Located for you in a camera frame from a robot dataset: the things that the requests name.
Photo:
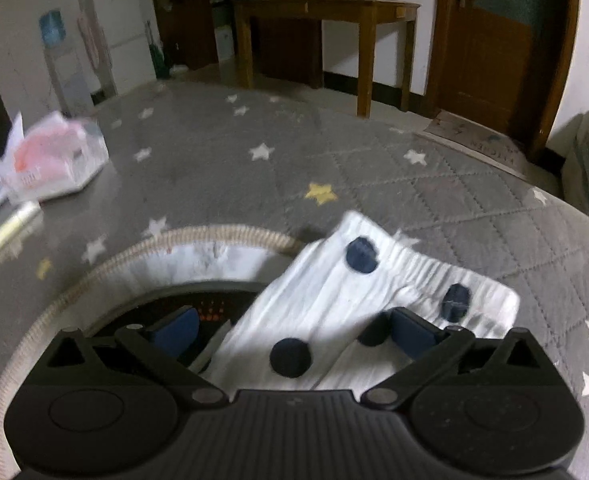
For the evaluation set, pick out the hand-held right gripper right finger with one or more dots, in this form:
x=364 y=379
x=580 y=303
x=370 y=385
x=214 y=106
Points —
x=414 y=332

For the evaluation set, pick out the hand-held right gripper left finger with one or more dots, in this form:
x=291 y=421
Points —
x=180 y=331

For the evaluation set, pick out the round laundry basket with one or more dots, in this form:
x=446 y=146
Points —
x=124 y=280

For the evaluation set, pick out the white dotted shorts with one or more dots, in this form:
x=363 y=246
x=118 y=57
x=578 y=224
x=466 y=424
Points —
x=324 y=305

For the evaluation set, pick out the grey star quilt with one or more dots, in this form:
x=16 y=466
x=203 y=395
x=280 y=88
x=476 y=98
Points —
x=324 y=170

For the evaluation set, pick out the white tube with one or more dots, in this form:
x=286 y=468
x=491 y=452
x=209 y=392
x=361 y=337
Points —
x=4 y=235

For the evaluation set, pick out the doormat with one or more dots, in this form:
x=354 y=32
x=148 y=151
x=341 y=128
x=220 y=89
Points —
x=474 y=140

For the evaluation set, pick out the clear plastic bag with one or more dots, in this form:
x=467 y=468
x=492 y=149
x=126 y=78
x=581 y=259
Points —
x=54 y=157

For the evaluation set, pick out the green broom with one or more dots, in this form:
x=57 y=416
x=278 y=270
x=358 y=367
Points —
x=158 y=57

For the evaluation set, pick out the water dispenser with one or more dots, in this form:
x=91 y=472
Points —
x=62 y=60

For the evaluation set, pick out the wooden door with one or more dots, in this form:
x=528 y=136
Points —
x=494 y=45

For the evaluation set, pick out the white refrigerator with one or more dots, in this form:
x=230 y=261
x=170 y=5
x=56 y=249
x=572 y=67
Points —
x=117 y=30

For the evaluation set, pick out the dark wooden shelf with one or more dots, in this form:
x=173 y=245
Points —
x=184 y=10

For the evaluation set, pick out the wooden table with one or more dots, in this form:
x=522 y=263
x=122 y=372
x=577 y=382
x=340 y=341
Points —
x=324 y=15

